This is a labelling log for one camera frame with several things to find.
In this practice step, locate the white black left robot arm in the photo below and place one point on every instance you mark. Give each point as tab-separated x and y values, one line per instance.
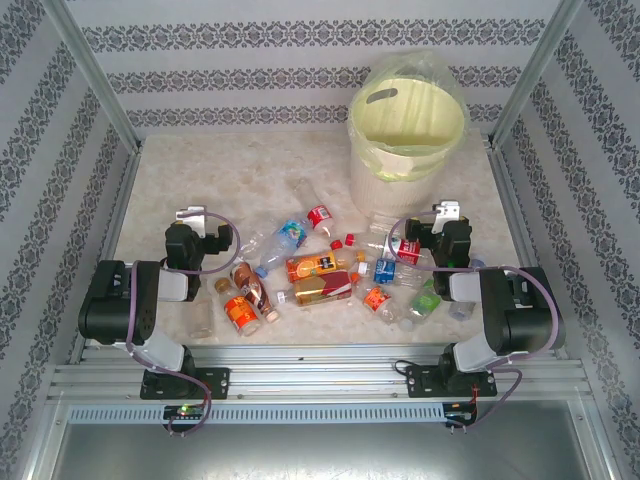
115	300

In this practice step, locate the clear square plastic bottle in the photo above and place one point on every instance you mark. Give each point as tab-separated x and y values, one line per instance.
382	224

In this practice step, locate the crushed clear plastic bottle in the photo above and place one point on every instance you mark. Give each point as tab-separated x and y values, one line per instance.
250	245

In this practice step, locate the cream plastic bin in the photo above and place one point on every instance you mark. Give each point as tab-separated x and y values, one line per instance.
390	190

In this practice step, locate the small orange label bottle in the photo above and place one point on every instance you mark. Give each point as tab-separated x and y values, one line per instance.
376	299

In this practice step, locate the clear unlabelled plastic bottle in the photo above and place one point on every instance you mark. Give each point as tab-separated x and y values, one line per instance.
307	189

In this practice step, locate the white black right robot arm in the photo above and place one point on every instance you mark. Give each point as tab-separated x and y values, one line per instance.
525	320

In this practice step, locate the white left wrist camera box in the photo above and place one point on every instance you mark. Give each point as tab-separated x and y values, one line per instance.
195	222

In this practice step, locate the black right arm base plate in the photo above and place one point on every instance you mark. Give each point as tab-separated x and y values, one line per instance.
420	382

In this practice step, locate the orange juice bottle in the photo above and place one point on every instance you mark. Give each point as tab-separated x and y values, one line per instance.
315	266

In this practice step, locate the brown chocolate drink bottle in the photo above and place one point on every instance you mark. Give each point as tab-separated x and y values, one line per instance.
250	290

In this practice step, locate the red label cola bottle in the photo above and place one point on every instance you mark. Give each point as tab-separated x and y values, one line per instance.
320	217

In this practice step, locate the red bottle cap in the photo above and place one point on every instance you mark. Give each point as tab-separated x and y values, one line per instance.
336	245
350	240

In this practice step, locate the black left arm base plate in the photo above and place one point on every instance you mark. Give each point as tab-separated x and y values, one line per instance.
217	382

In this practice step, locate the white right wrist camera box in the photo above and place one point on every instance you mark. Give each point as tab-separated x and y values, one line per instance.
446	212

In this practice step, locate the red gold label tea bottle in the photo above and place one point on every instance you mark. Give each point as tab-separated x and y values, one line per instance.
320	292

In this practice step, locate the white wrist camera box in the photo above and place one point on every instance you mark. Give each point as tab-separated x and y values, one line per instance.
195	222
446	212

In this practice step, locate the orange label brown cap bottle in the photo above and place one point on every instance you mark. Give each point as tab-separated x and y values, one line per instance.
242	315

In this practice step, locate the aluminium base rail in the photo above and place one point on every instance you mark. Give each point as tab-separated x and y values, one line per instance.
320	375

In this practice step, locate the clear plastic cup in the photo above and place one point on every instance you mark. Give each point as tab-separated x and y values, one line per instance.
201	320

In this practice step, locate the green label clear bottle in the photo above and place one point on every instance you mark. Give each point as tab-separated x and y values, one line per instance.
425	301

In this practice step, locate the grey metal panel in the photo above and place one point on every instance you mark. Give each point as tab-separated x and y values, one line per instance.
320	455

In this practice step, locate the blue label water bottle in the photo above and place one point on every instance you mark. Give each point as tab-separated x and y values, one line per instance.
292	234

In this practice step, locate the aluminium frame post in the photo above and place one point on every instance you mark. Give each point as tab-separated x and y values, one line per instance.
90	70
537	65

